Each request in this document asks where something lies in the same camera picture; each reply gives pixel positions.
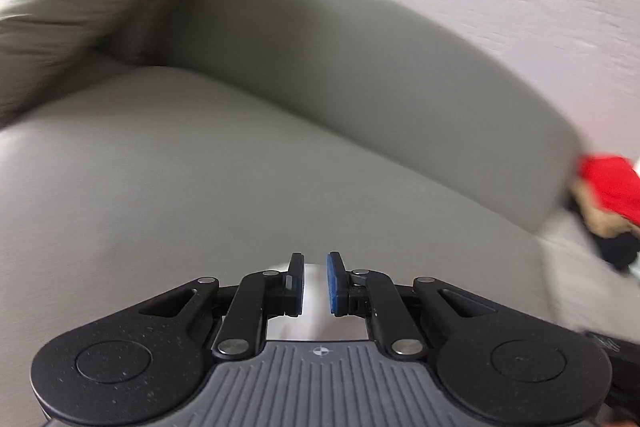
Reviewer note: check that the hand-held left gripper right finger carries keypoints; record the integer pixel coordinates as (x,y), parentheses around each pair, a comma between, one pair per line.
(336,284)

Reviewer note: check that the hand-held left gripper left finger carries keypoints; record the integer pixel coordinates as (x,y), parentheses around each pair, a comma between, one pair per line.
(297,287)

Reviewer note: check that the white garment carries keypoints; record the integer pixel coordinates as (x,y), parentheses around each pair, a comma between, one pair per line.
(315,327)

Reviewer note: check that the red cloth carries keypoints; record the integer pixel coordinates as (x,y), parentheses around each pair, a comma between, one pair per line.
(612,184)

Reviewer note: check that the grey sofa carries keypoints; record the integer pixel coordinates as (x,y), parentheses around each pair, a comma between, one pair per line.
(350,82)

